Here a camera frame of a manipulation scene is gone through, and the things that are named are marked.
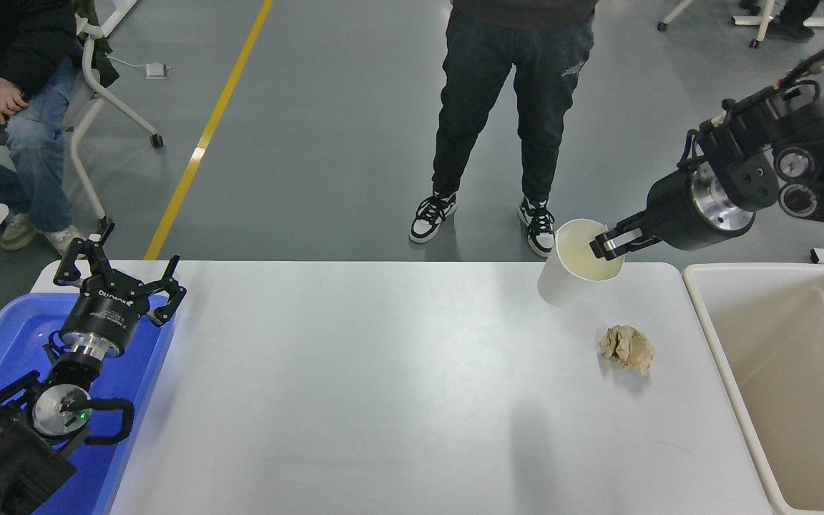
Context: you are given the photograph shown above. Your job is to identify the white frame chair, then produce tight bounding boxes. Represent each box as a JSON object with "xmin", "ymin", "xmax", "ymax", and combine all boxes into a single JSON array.
[{"xmin": 51, "ymin": 0, "xmax": 165, "ymax": 233}]

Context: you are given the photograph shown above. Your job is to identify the tan paper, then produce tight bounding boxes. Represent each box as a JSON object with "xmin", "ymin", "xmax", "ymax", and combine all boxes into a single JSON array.
[{"xmin": 599, "ymin": 325, "xmax": 657, "ymax": 377}]

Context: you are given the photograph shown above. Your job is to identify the standing person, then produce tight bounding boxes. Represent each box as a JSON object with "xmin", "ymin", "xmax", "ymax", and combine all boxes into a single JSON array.
[{"xmin": 409, "ymin": 0, "xmax": 599, "ymax": 259}]

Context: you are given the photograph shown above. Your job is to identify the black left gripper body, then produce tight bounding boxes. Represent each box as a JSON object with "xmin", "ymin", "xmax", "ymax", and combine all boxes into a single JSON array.
[{"xmin": 59, "ymin": 272, "xmax": 150, "ymax": 351}]

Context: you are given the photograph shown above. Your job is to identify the large pale plastic bin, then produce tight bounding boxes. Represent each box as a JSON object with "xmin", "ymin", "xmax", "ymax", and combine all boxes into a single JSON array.
[{"xmin": 682, "ymin": 263, "xmax": 824, "ymax": 515}]

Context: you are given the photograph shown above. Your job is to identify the white rolling frame legs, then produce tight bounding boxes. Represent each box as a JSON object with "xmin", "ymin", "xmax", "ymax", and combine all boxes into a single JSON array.
[{"xmin": 657, "ymin": 0, "xmax": 779, "ymax": 49}]

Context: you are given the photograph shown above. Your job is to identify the seated person's hand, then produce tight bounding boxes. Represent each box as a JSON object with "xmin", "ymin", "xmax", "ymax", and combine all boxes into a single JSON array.
[{"xmin": 0, "ymin": 79, "xmax": 29, "ymax": 127}]

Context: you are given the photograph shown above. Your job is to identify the blue plastic tray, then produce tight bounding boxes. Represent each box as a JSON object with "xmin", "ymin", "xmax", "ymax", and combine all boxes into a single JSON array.
[{"xmin": 0, "ymin": 290, "xmax": 178, "ymax": 515}]

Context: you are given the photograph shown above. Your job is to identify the white power adapter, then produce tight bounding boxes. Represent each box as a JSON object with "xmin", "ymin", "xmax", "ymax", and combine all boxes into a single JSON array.
[{"xmin": 108, "ymin": 56, "xmax": 169, "ymax": 80}]

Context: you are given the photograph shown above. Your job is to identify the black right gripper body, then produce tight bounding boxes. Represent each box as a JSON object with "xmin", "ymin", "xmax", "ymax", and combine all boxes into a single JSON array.
[{"xmin": 644, "ymin": 166, "xmax": 732, "ymax": 252}]

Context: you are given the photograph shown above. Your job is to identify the dark green jacket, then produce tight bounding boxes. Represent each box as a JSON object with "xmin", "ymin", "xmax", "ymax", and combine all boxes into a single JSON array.
[{"xmin": 72, "ymin": 0, "xmax": 121, "ymax": 90}]

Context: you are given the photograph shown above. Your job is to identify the person in black shoes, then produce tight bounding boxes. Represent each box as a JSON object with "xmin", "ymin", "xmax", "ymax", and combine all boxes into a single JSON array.
[{"xmin": 740, "ymin": 0, "xmax": 822, "ymax": 41}]

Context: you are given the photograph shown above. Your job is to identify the white paper cup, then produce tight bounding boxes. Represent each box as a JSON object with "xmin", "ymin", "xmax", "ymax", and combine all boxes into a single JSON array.
[{"xmin": 536, "ymin": 218, "xmax": 626, "ymax": 308}]

